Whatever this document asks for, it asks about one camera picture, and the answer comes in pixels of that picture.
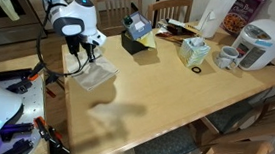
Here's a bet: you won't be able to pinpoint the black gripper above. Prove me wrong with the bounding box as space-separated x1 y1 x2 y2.
63 34 100 63

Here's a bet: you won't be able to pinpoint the white cloth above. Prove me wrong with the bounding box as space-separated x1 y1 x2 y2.
63 45 122 95

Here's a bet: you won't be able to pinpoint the black square holder box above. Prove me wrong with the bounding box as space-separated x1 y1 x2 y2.
118 29 153 58

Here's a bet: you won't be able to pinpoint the black tool on floor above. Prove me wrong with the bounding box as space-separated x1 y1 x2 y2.
41 70 68 101

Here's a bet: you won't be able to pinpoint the blue and white box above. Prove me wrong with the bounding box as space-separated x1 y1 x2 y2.
119 9 154 43

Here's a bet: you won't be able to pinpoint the yellow napkin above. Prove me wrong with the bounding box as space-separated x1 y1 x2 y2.
135 29 159 50

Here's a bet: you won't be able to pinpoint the orange and black clamp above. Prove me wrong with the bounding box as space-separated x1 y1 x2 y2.
5 57 49 97
29 115 75 154

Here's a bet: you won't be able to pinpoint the silver perforated mounting plate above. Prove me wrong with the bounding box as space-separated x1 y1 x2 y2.
0 64 51 154

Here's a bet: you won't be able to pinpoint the stainless steel oven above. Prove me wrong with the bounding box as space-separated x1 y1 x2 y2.
0 0 57 52

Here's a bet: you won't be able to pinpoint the dark snack packets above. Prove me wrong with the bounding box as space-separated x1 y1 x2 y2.
154 16 201 46

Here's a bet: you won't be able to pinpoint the patterned tissue box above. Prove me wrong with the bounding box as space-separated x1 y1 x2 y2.
177 35 212 70

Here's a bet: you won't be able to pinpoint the purple black bar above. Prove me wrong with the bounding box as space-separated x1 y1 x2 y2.
0 119 36 145

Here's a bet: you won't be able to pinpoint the white paper towel roll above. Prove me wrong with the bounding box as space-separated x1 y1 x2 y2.
196 0 239 41

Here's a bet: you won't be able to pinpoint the white mug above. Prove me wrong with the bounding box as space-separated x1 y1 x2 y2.
215 45 241 71

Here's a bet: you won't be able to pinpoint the purple cereal box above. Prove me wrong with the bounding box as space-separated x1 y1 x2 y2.
219 0 269 40

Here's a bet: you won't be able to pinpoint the white electric water boiler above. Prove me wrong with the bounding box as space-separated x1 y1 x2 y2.
229 15 275 74

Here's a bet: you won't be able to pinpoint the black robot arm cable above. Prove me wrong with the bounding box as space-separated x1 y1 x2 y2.
31 0 96 81

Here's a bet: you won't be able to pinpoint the small black ring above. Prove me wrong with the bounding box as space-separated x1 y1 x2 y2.
190 65 203 75

